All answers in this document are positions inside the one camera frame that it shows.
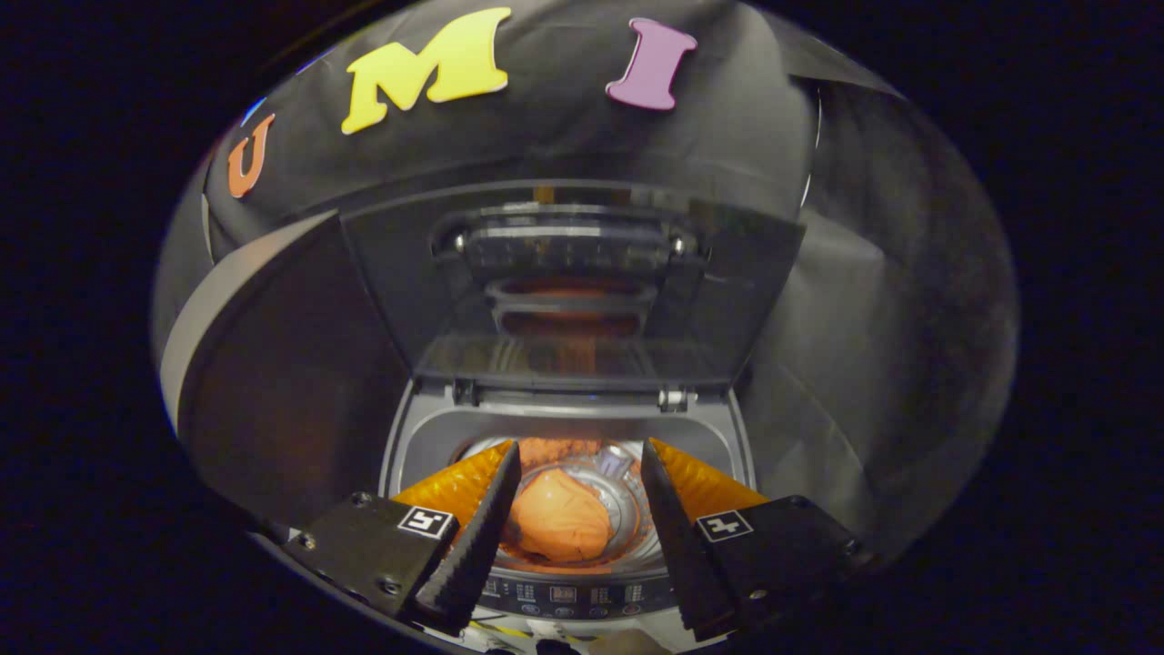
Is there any dark washing machine lid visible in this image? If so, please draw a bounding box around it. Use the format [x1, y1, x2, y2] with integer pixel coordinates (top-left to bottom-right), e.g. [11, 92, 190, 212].
[338, 179, 808, 395]

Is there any orange polo shirt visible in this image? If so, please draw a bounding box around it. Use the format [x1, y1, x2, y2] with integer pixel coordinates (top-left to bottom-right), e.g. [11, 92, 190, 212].
[491, 438, 637, 565]

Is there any grey cabinet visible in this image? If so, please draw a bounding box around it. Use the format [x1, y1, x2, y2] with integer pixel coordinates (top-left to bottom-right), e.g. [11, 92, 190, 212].
[159, 209, 416, 539]

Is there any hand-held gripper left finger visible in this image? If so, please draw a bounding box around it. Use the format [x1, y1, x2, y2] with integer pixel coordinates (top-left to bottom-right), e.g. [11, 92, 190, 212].
[282, 439, 524, 636]

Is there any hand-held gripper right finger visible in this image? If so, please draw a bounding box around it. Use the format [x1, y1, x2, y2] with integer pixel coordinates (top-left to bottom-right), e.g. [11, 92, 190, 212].
[639, 437, 876, 643]

